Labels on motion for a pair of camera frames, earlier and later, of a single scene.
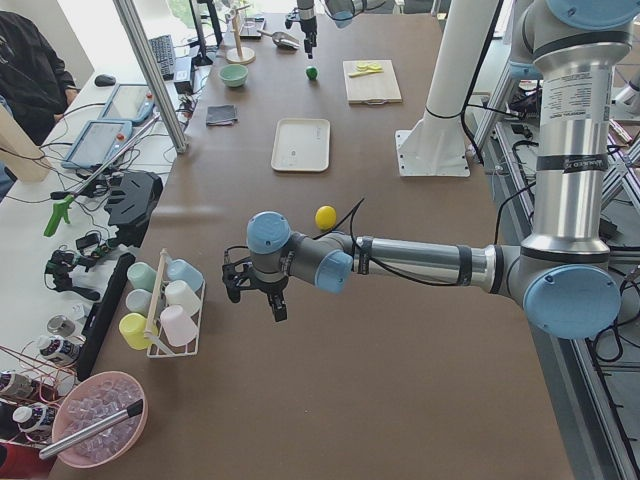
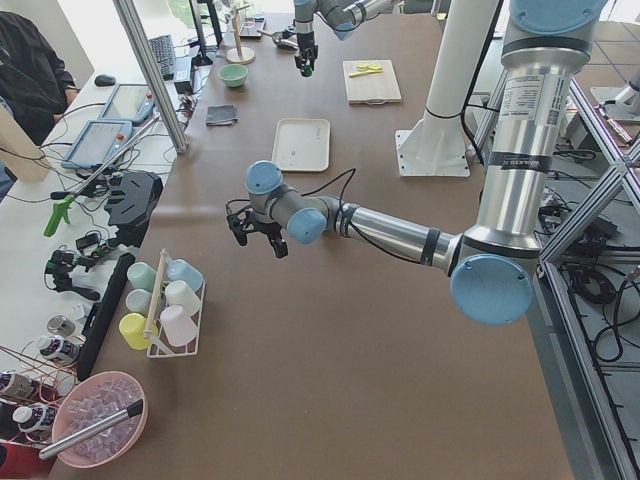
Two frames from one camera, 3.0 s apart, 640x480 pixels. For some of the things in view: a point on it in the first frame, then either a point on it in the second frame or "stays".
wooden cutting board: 371,89 stays
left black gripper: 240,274 → 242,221
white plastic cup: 179,292 stays
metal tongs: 92,429 stays
